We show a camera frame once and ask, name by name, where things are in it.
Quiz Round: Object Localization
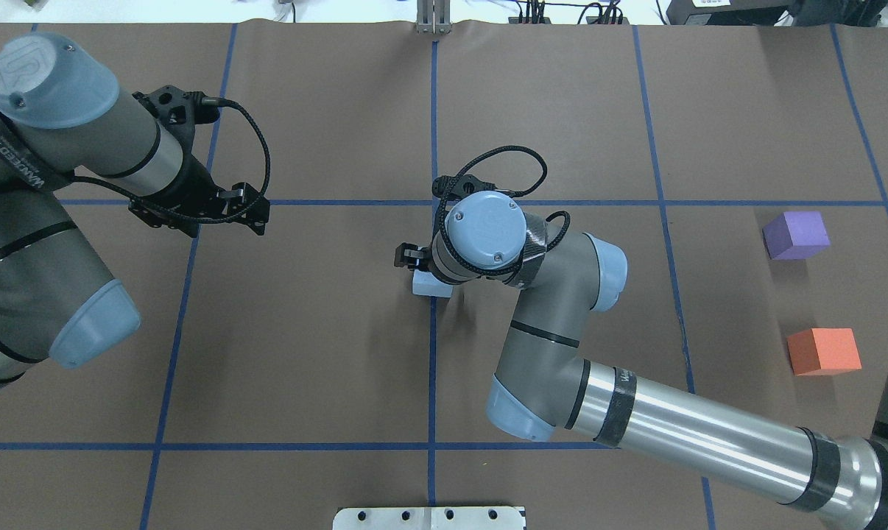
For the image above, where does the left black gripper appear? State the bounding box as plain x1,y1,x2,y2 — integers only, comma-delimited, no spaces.
129,153,270,238

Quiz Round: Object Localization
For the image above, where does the light blue block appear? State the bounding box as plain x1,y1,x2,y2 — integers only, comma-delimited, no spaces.
412,269,454,299

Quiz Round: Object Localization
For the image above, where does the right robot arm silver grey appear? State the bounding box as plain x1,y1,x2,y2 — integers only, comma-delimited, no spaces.
395,190,888,529

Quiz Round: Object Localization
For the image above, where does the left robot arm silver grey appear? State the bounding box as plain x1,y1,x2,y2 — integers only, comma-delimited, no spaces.
0,32,270,389

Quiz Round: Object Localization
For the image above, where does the purple block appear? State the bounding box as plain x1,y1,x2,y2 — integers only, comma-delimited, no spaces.
761,211,831,261

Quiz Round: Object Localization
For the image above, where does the orange block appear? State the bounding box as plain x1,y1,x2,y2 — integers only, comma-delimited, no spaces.
785,328,862,376

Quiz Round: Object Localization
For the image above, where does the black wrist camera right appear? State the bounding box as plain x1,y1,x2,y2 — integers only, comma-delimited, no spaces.
431,174,496,202

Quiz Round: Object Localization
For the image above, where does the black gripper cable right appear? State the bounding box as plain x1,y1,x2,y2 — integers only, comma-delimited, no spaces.
451,146,571,251

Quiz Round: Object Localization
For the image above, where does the aluminium frame post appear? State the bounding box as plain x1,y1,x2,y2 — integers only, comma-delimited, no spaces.
416,0,453,35

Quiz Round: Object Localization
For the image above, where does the white pedestal column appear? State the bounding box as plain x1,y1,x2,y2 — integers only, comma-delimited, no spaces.
332,506,528,529

